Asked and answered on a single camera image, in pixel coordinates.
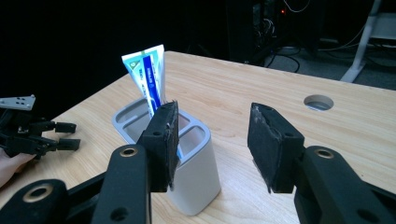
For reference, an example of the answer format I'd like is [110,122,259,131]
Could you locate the grey toothbrush holder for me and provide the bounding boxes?
[111,96,222,217]

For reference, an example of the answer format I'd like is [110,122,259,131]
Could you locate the thin white cable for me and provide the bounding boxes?
[282,0,312,14]

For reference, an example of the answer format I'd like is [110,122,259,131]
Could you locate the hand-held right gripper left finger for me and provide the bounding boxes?
[136,99,181,193]

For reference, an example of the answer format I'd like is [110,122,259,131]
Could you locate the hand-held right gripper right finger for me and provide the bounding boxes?
[247,102,306,195]

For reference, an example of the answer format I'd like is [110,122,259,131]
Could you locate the blue white toothpaste tube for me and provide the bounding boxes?
[120,43,185,161]

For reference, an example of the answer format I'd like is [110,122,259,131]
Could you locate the black computer tower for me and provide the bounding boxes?
[251,0,291,49]

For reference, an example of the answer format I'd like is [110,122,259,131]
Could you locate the black floor cables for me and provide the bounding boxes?
[263,46,302,75]

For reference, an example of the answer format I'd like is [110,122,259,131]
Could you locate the white stand leg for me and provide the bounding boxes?
[339,0,396,84]

